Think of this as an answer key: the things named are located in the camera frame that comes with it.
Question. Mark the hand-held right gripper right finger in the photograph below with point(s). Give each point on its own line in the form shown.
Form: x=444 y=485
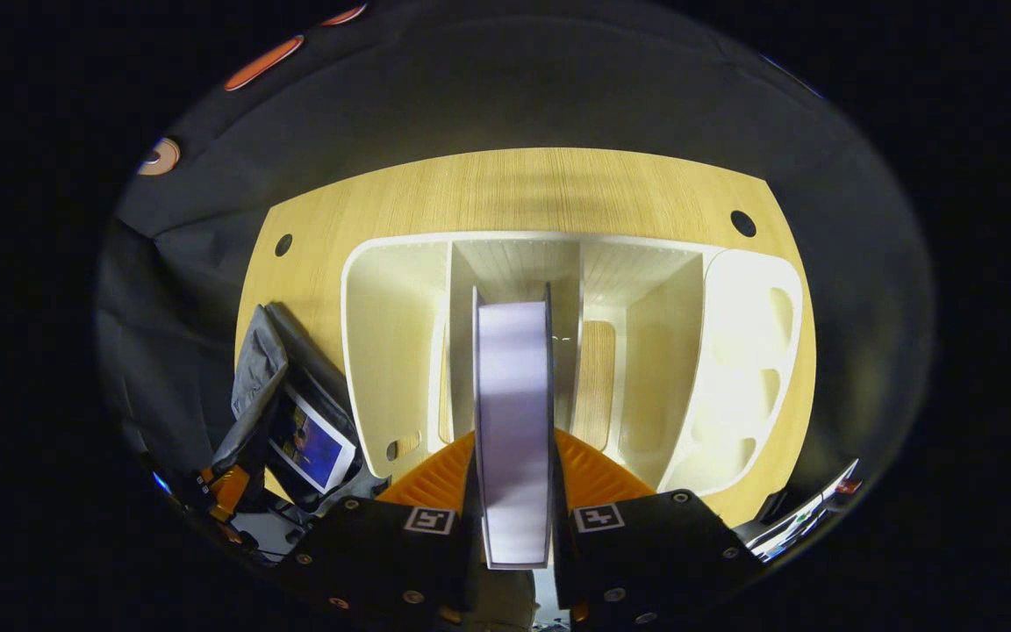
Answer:
x=646 y=553

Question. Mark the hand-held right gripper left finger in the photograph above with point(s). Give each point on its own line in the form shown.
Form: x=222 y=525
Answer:
x=383 y=562

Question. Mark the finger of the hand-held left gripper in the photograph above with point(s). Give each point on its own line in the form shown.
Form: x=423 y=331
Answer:
x=226 y=491

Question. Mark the grey schoolbag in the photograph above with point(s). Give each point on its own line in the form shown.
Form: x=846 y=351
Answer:
x=255 y=377

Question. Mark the grey book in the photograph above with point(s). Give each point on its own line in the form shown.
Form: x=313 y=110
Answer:
x=514 y=421

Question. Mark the white plastic bookshelf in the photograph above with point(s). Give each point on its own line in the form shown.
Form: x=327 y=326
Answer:
x=663 y=351

